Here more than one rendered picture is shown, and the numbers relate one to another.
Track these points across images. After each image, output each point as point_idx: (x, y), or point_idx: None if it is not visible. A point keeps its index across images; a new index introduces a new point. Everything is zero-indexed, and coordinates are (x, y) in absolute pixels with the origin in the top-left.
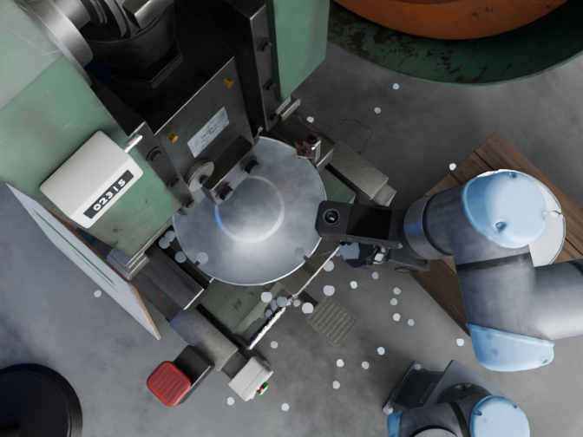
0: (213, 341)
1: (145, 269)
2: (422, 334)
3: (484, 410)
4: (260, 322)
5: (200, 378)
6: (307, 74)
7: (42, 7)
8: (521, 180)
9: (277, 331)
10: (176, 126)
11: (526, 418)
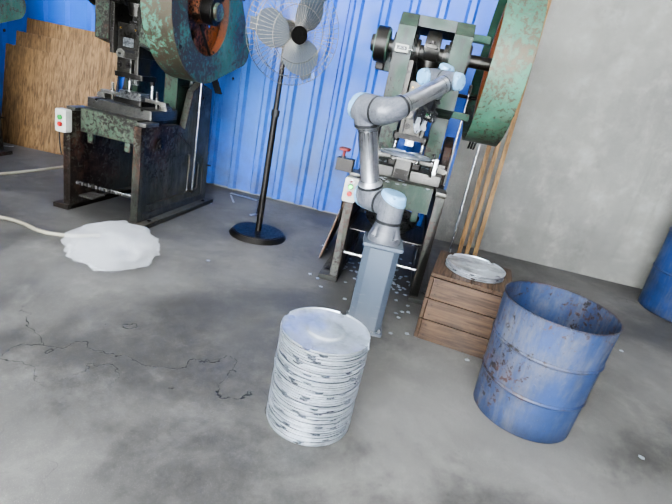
0: (358, 172)
1: None
2: (396, 321)
3: (396, 190)
4: (351, 278)
5: (348, 161)
6: (446, 108)
7: (419, 41)
8: (452, 66)
9: (351, 282)
10: (415, 86)
11: (404, 199)
